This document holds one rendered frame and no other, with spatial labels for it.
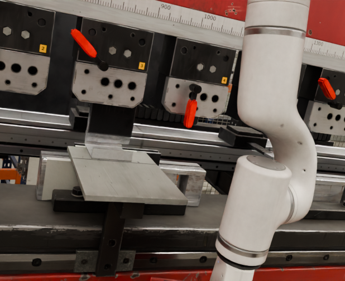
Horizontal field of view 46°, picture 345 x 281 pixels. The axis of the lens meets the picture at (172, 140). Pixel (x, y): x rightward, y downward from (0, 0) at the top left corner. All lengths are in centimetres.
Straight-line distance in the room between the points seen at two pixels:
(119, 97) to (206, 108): 21
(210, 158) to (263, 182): 72
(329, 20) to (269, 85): 52
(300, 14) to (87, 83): 44
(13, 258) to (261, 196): 49
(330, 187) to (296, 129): 64
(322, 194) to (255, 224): 64
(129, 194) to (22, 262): 28
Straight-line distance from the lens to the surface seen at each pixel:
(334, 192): 127
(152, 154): 95
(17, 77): 84
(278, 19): 60
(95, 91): 85
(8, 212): 87
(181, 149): 126
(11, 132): 115
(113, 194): 68
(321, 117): 112
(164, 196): 71
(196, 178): 100
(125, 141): 94
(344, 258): 122
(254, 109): 60
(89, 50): 81
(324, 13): 108
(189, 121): 89
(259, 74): 60
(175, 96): 90
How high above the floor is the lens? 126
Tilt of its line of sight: 13 degrees down
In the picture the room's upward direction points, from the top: 12 degrees clockwise
